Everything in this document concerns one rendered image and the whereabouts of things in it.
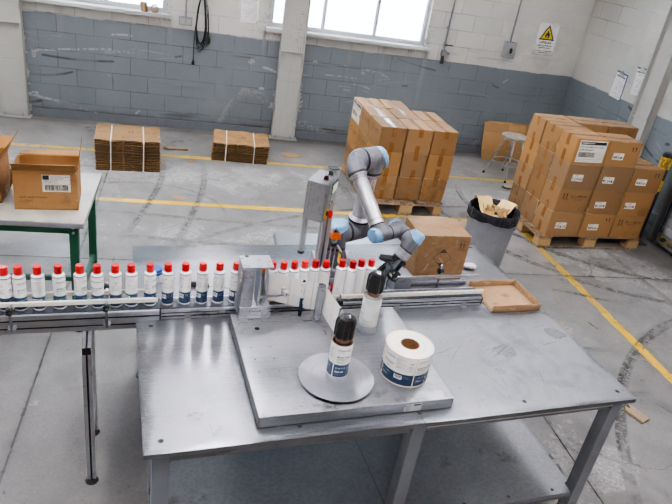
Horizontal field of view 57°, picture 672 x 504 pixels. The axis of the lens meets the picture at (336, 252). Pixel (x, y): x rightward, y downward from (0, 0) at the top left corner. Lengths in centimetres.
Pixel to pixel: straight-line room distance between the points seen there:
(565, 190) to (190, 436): 478
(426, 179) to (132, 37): 386
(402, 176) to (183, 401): 435
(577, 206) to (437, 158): 143
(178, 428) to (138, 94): 623
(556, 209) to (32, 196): 458
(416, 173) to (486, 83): 282
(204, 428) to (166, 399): 21
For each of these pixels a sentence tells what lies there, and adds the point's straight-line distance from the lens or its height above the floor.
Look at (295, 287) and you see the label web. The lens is 282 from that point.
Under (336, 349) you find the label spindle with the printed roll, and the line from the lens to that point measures 242.
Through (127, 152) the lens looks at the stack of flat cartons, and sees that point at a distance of 670.
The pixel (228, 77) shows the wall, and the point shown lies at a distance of 808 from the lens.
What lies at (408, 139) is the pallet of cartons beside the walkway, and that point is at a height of 78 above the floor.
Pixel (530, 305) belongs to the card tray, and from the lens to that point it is 348.
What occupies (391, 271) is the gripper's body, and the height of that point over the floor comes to 105.
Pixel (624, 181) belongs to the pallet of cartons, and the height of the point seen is 76.
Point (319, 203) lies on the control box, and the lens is 279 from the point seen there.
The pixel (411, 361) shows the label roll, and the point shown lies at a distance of 251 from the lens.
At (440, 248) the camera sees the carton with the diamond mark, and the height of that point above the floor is 104.
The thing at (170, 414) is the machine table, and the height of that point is 83.
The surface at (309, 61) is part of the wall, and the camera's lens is 814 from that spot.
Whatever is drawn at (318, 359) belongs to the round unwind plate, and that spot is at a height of 89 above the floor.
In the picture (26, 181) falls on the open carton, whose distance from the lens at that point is 396.
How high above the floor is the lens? 245
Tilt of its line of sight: 27 degrees down
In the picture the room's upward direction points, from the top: 10 degrees clockwise
